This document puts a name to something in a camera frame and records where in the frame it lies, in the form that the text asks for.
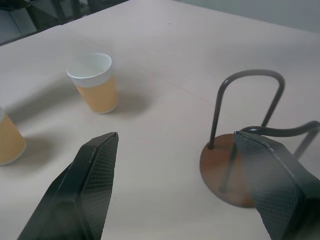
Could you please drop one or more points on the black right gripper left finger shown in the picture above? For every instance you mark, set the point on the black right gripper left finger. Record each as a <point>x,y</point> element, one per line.
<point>82,190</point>

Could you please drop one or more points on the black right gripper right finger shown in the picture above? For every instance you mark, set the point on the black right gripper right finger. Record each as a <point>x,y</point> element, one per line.
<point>280,185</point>

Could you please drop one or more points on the orange ribbed paper cup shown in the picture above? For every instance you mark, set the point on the orange ribbed paper cup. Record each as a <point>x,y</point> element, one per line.
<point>96,86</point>
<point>8,140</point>

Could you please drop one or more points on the dark table frame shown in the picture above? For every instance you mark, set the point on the dark table frame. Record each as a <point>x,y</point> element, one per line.
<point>37,12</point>

